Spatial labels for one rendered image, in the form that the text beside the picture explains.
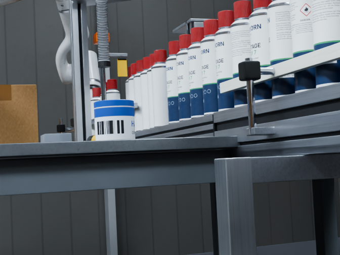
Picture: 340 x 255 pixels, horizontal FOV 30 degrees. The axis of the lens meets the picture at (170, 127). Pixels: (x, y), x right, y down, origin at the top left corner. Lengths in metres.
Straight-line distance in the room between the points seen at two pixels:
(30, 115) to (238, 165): 1.68
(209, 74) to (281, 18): 0.30
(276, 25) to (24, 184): 0.49
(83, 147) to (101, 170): 0.07
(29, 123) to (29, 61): 1.99
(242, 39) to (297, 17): 0.20
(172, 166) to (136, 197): 3.49
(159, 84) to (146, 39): 3.10
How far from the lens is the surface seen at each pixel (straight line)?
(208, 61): 1.32
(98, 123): 1.09
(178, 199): 4.72
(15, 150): 1.01
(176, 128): 1.42
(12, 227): 4.37
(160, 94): 1.63
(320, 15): 0.95
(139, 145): 1.05
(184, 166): 1.12
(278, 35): 1.07
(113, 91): 2.15
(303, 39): 1.00
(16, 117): 2.48
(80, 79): 1.92
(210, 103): 1.31
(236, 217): 0.87
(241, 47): 1.19
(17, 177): 1.05
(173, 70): 1.53
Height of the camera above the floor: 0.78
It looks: 3 degrees up
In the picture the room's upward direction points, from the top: 3 degrees counter-clockwise
